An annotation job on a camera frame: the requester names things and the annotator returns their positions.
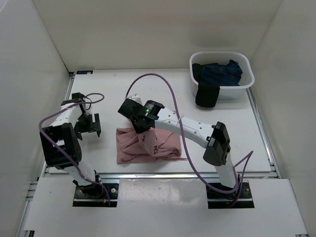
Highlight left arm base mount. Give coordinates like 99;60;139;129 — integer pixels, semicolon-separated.
73;174;119;207

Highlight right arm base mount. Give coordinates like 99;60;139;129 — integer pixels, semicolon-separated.
206;182;255;209

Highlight white plastic basket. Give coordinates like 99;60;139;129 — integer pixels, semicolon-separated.
189;51;255;100

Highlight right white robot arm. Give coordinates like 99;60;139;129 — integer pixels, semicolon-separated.
118;98;240;198

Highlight aluminium front rail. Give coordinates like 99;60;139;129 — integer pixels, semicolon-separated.
43;171;278;179

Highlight dark blue garment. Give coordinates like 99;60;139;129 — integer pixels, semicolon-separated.
199;60;243;86

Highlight black garment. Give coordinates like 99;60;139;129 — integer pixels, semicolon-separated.
192;63;220;108

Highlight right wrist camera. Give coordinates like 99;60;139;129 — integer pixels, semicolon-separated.
128;94;143;105

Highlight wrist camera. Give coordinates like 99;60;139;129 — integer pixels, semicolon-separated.
61;92;92;113
128;94;143;105

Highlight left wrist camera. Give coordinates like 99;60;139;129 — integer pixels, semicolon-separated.
61;92;92;113

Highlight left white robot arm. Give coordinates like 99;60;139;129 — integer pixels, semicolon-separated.
39;92;109;198

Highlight pink trousers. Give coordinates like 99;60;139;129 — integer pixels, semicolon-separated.
116;127;186;164

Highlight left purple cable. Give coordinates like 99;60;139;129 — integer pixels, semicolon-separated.
39;93;111;205

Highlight blue label sticker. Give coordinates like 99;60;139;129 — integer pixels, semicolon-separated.
76;70;93;75

